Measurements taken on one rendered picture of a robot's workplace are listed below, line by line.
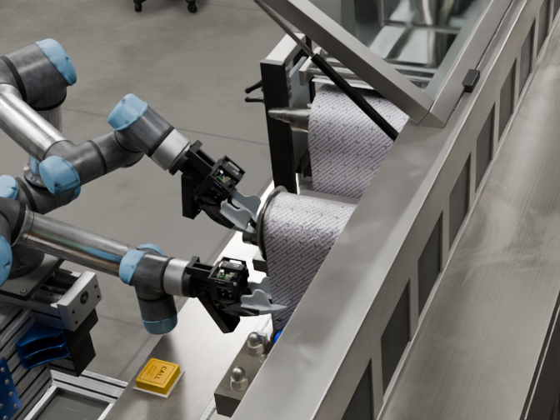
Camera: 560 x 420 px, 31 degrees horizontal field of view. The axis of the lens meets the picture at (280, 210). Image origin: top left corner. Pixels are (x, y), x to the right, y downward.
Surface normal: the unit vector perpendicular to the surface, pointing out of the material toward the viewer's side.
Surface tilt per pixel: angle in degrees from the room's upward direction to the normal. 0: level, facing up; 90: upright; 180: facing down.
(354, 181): 92
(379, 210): 0
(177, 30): 0
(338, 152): 92
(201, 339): 0
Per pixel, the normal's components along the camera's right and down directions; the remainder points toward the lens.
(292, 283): -0.40, 0.58
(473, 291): -0.09, -0.80
